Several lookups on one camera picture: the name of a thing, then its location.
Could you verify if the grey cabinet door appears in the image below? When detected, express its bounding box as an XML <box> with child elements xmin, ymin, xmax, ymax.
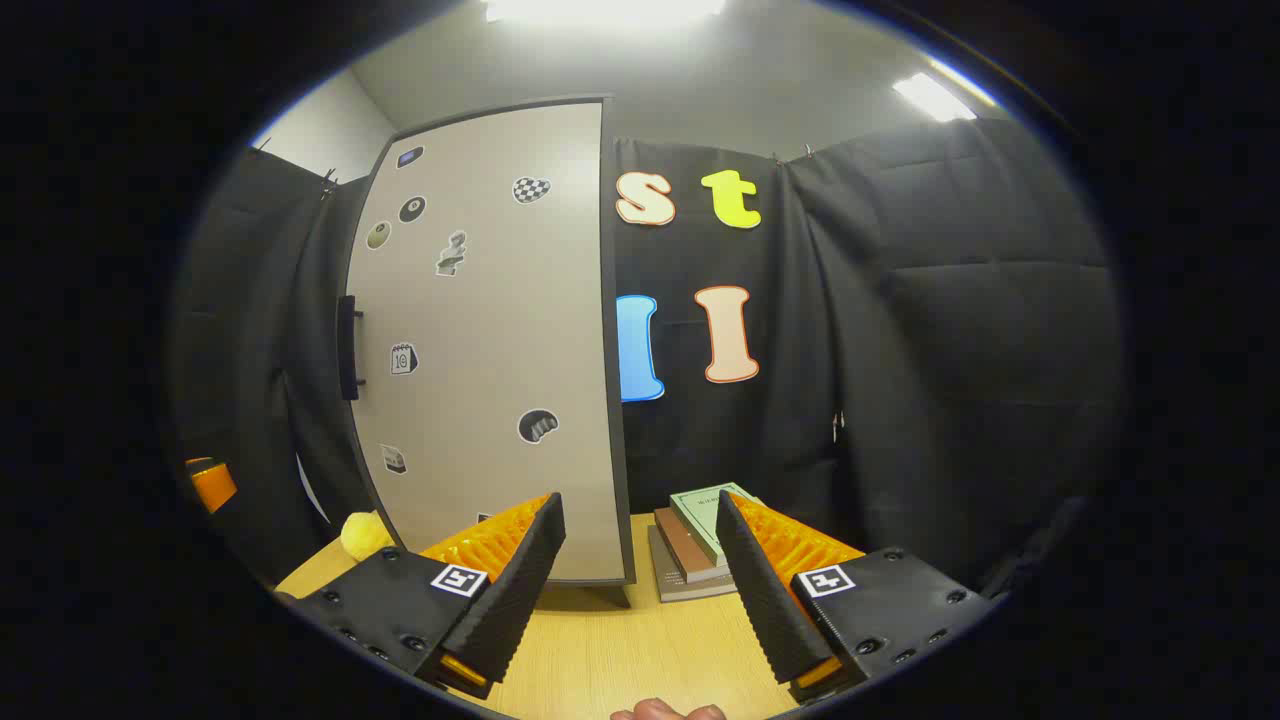
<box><xmin>345</xmin><ymin>97</ymin><xmax>627</xmax><ymax>585</ymax></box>

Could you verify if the brown book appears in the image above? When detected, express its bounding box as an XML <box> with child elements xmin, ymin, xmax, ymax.
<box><xmin>654</xmin><ymin>507</ymin><xmax>732</xmax><ymax>585</ymax></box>

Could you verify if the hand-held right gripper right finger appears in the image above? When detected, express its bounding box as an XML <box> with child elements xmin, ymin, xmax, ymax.
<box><xmin>714</xmin><ymin>490</ymin><xmax>996</xmax><ymax>706</ymax></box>

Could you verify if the pale yellow round object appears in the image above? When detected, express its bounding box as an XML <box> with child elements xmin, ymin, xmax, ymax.
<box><xmin>340</xmin><ymin>511</ymin><xmax>397</xmax><ymax>562</ymax></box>

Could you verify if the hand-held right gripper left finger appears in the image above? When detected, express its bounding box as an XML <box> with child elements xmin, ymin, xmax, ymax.
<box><xmin>285</xmin><ymin>492</ymin><xmax>567</xmax><ymax>701</ymax></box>

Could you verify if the black backdrop cloth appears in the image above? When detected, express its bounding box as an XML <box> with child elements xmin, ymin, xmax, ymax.
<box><xmin>165</xmin><ymin>115</ymin><xmax>1126</xmax><ymax>601</ymax></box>

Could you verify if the narrow ceiling light panel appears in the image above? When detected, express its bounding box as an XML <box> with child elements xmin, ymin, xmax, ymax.
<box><xmin>892</xmin><ymin>72</ymin><xmax>979</xmax><ymax>123</ymax></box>

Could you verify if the grey book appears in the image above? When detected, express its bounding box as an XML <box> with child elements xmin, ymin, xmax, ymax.
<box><xmin>647</xmin><ymin>525</ymin><xmax>740</xmax><ymax>603</ymax></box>

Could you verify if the large ceiling light panel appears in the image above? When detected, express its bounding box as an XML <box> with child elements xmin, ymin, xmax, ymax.
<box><xmin>482</xmin><ymin>0</ymin><xmax>729</xmax><ymax>26</ymax></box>

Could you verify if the green book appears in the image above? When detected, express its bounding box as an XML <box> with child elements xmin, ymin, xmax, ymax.
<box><xmin>669</xmin><ymin>482</ymin><xmax>762</xmax><ymax>568</ymax></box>

